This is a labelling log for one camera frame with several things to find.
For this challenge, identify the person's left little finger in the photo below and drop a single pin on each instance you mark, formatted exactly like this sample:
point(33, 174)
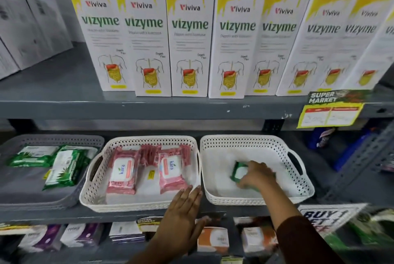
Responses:
point(173, 206)

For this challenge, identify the blue package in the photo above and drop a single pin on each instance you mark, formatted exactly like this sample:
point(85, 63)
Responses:
point(321, 137)

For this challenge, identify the pink wipes pack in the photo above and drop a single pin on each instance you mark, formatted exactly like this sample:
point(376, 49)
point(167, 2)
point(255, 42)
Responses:
point(172, 169)
point(149, 154)
point(121, 171)

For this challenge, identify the person's right fingers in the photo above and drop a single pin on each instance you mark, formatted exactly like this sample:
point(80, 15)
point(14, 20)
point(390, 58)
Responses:
point(244, 179)

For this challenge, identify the person's left forearm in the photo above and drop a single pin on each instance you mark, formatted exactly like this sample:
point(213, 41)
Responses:
point(154, 257)

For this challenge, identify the grey cardboard box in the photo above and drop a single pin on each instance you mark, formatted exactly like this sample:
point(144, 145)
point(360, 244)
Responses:
point(49, 20)
point(21, 26)
point(5, 63)

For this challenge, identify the purple white pack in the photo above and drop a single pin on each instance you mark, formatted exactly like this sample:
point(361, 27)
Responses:
point(41, 237)
point(81, 233)

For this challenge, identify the black yellow shelf label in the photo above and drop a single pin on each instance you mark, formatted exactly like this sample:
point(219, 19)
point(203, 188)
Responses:
point(149, 223)

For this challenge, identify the person's left middle finger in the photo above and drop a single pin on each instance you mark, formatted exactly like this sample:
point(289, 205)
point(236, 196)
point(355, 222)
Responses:
point(189, 197)

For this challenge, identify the green white wipes pack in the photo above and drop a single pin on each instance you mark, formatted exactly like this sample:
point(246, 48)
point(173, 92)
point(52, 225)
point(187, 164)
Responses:
point(66, 166)
point(32, 156)

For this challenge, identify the yellow green price label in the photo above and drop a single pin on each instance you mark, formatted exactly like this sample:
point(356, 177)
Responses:
point(334, 111)

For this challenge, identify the white perforated basket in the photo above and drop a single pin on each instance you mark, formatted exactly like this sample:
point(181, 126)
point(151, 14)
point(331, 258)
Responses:
point(221, 174)
point(144, 193)

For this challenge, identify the person's right forearm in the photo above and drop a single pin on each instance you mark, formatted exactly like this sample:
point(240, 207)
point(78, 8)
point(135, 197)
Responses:
point(295, 230)

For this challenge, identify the grey metal shelf rack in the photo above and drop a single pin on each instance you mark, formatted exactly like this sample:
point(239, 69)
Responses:
point(61, 88)

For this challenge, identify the small green white packet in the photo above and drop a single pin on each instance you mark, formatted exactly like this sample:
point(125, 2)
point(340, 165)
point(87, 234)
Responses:
point(237, 173)

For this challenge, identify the orange white box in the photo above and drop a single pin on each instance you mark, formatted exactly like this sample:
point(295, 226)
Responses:
point(257, 239)
point(214, 239)

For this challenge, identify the person's left thumb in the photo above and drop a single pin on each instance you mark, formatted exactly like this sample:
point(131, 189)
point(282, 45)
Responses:
point(202, 225)

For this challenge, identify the white offer sign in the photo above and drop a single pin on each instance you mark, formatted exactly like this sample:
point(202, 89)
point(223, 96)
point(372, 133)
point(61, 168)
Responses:
point(331, 217)

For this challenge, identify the white flat pack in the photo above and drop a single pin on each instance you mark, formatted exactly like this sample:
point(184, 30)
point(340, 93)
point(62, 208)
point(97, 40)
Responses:
point(126, 231)

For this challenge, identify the person's right hand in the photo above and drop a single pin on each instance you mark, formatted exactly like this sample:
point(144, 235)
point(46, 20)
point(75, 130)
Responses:
point(257, 176)

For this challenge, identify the green plastic packages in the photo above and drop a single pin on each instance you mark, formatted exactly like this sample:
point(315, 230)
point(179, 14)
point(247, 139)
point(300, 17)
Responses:
point(366, 230)

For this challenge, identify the row of white yellow boxes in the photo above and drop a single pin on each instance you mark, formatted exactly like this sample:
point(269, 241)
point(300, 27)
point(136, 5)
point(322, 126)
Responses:
point(190, 42)

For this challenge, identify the person's left hand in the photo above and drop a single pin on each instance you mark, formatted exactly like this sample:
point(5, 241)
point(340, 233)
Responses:
point(178, 223)

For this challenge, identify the grey perforated shelf upright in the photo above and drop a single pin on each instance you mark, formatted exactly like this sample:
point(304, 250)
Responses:
point(360, 165)

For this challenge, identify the grey plastic basket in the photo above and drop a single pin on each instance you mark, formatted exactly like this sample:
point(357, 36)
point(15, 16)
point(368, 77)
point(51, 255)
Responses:
point(27, 186)

